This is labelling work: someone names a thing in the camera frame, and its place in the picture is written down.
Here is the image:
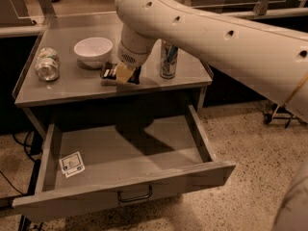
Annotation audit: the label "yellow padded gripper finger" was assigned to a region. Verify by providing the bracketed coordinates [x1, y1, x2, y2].
[116, 63, 136, 84]

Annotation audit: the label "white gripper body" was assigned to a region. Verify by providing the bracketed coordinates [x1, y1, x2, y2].
[117, 41, 148, 67]

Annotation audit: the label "black rxbar chocolate bar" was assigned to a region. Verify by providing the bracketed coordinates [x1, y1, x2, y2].
[100, 63, 141, 85]

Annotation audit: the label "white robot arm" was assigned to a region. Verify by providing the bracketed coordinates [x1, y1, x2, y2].
[115, 0, 308, 231]

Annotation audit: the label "grey counter cabinet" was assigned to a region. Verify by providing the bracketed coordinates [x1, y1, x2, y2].
[14, 13, 212, 135]

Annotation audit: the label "grey open drawer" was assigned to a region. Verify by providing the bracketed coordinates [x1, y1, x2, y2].
[13, 105, 235, 222]

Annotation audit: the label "tall silver blue can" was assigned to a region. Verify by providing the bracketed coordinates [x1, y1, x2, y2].
[160, 40, 178, 79]

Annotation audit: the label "white ceramic bowl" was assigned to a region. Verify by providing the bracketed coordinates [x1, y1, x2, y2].
[74, 37, 114, 68]

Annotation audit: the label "green can lying down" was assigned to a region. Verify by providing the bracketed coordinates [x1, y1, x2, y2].
[35, 47, 60, 82]

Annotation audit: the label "white tag sticker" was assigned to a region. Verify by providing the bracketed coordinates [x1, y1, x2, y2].
[59, 152, 85, 178]

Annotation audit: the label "black wheeled cart base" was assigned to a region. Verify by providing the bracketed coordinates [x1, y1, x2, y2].
[263, 104, 304, 128]

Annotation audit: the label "black floor cables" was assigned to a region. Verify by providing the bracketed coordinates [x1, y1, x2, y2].
[0, 130, 42, 231]

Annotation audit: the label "black drawer handle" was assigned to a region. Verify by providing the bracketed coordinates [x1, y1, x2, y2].
[117, 185, 153, 203]

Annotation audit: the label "white horizontal rail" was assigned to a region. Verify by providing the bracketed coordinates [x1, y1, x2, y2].
[224, 8, 308, 20]

